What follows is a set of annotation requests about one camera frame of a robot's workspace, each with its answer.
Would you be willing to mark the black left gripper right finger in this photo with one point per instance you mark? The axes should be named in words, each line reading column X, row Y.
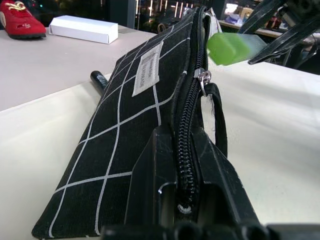
column 220, row 180

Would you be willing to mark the white cardboard box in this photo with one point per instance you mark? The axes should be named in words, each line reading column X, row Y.
column 83, row 29

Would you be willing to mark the black white grid zipper pouch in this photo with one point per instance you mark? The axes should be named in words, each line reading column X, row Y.
column 112, row 130

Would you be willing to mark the red shoe with gold buckle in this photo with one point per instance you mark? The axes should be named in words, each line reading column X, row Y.
column 18, row 21

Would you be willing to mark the wooden background desk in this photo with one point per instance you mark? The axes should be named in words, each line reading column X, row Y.
column 266, row 32

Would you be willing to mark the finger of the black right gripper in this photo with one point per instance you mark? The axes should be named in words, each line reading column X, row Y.
column 262, row 13
column 282, row 43

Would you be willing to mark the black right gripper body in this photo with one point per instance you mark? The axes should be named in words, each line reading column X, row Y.
column 306, row 8

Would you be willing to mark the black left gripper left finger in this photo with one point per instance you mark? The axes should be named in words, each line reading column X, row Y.
column 147, row 175

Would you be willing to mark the green highlighter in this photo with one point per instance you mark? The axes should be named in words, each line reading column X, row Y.
column 223, row 48

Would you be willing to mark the black marker pen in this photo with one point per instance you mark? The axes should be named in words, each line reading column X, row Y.
column 98, row 79

